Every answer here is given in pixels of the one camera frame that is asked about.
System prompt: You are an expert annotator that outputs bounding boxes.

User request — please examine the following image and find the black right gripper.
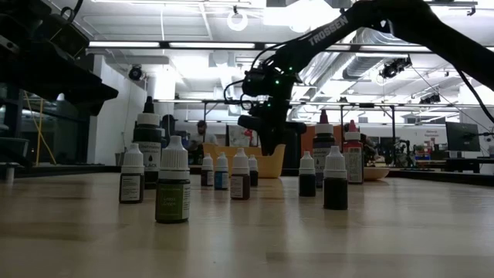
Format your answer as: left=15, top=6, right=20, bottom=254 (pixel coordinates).
left=238, top=100, right=308, bottom=157

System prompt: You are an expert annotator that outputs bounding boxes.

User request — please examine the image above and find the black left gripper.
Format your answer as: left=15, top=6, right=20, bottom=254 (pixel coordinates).
left=0, top=40, right=120, bottom=117

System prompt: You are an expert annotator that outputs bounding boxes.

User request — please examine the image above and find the small dark dropper bottle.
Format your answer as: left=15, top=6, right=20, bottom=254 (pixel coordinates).
left=248, top=154, right=259, bottom=188
left=323, top=145, right=349, bottom=211
left=118, top=143, right=146, bottom=205
left=298, top=151, right=316, bottom=198

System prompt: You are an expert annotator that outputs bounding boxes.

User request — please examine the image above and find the large violet food coloring bottle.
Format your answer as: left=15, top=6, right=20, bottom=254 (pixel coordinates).
left=312, top=109, right=336, bottom=189

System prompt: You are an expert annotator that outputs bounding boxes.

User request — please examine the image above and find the small orange-red dropper bottle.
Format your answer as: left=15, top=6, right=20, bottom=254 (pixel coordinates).
left=230, top=147, right=251, bottom=201

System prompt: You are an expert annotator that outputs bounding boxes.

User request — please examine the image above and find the small blue dropper bottle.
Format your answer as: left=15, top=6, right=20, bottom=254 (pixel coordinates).
left=214, top=151, right=230, bottom=191

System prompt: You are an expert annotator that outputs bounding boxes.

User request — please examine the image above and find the large black food coloring bottle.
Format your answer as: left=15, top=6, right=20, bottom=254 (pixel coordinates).
left=132, top=96, right=163, bottom=190

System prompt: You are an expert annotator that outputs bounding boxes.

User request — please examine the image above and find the small brown dropper bottle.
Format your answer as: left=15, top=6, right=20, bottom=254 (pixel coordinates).
left=200, top=153, right=215, bottom=188

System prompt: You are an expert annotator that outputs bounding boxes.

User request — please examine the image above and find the large red food coloring bottle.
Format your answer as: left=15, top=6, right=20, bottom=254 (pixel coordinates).
left=342, top=119, right=364, bottom=185

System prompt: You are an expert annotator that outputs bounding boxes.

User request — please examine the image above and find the small green label dropper bottle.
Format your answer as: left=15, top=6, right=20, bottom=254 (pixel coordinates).
left=154, top=134, right=191, bottom=225

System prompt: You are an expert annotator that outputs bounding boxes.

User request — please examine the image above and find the yellow plastic bin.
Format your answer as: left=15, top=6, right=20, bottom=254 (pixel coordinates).
left=203, top=142, right=286, bottom=179

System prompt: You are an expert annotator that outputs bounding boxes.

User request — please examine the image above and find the orange partition panel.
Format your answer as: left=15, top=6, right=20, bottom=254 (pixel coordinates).
left=300, top=125, right=350, bottom=155

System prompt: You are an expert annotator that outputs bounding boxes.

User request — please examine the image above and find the person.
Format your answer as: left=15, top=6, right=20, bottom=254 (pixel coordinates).
left=188, top=120, right=219, bottom=154

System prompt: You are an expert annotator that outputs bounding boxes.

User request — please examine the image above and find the pink plate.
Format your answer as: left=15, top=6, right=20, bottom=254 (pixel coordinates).
left=364, top=166, right=391, bottom=182

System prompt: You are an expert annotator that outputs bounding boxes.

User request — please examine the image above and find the black ceiling mounted device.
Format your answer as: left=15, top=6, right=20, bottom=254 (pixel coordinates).
left=380, top=56, right=413, bottom=80

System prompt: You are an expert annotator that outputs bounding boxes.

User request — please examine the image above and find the black computer monitor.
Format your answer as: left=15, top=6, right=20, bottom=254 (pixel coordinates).
left=445, top=121, right=482, bottom=153

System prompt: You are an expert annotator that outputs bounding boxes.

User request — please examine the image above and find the black round ceiling camera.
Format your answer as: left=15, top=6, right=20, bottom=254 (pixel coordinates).
left=128, top=64, right=144, bottom=82

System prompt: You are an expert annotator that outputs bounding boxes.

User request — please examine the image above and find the yellow extension cable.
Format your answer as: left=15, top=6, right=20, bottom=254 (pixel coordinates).
left=22, top=91, right=57, bottom=166

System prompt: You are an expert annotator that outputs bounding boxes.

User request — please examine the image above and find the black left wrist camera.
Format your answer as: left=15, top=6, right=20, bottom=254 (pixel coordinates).
left=36, top=14, right=90, bottom=59

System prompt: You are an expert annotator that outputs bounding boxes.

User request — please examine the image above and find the white ring ceiling lamp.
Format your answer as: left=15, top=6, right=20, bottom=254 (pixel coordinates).
left=226, top=8, right=249, bottom=32

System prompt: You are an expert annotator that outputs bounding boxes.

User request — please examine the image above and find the black background workstation frame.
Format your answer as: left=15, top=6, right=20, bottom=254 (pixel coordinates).
left=201, top=99, right=398, bottom=165

